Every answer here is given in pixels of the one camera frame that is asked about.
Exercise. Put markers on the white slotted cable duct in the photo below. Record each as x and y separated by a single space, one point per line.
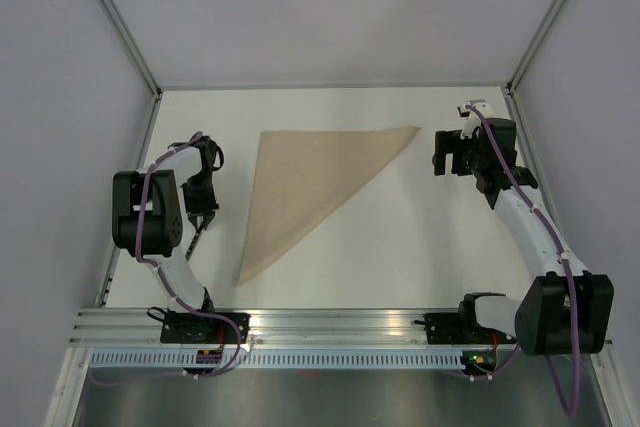
305 359

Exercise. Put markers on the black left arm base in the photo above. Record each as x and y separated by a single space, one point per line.
185 328

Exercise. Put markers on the black handled silver fork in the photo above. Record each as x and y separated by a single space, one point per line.
194 242

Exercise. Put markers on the aluminium front mounting rail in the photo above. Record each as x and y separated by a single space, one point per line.
289 329

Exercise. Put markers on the aluminium right frame post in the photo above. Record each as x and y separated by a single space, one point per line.
543 30

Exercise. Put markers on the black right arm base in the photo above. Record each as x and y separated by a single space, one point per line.
447 328

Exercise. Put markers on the aluminium rear frame bar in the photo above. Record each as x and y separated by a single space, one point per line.
332 85

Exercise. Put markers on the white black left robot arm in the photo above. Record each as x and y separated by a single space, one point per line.
160 211

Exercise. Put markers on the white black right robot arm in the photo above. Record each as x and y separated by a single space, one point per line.
566 309

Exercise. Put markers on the beige cloth napkin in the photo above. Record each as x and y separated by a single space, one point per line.
302 177

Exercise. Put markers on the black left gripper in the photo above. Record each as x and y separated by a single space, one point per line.
208 209

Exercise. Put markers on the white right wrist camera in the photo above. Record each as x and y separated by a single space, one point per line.
472 112

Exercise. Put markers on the aluminium left frame post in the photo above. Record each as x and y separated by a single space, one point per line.
131 47

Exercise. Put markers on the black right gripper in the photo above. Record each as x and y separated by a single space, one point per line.
451 142

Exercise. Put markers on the aluminium frame post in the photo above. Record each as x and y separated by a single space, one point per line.
543 30
131 47

